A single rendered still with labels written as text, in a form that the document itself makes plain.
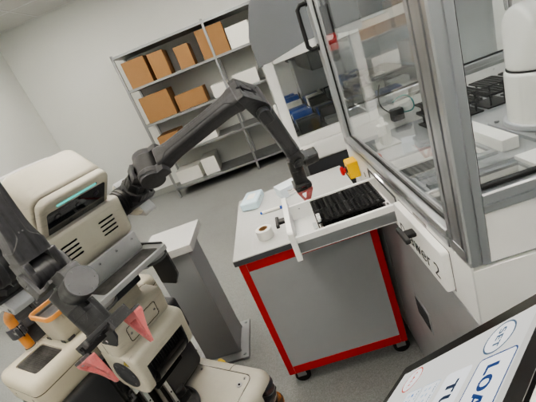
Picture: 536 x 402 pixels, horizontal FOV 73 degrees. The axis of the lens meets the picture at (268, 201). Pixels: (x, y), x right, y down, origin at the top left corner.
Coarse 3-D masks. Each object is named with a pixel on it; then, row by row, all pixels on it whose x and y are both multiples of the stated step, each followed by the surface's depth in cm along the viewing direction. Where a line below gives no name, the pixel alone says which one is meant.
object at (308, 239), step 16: (384, 192) 125; (304, 208) 135; (384, 208) 109; (304, 224) 131; (336, 224) 111; (352, 224) 111; (368, 224) 111; (384, 224) 111; (304, 240) 113; (320, 240) 112; (336, 240) 113
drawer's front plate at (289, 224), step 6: (282, 198) 135; (282, 204) 130; (288, 210) 127; (288, 216) 120; (288, 222) 116; (288, 228) 112; (294, 228) 127; (288, 234) 110; (294, 234) 115; (294, 240) 110; (294, 246) 111; (294, 252) 112; (300, 252) 112; (300, 258) 113
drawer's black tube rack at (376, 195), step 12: (336, 192) 130; (348, 192) 127; (360, 192) 124; (372, 192) 120; (324, 204) 125; (336, 204) 122; (348, 204) 118; (360, 204) 115; (372, 204) 113; (324, 216) 117; (336, 216) 114; (348, 216) 117
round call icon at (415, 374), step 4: (416, 368) 47; (420, 368) 46; (424, 368) 44; (412, 372) 47; (416, 372) 46; (420, 372) 44; (412, 376) 46; (416, 376) 45; (408, 380) 46; (412, 380) 45; (416, 380) 43; (404, 384) 46; (408, 384) 45; (412, 384) 44; (404, 388) 45; (408, 388) 44; (400, 392) 45; (404, 392) 44
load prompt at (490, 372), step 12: (516, 348) 28; (492, 360) 30; (504, 360) 28; (480, 372) 30; (492, 372) 28; (504, 372) 26; (468, 384) 30; (480, 384) 28; (492, 384) 27; (468, 396) 29; (480, 396) 27; (492, 396) 25
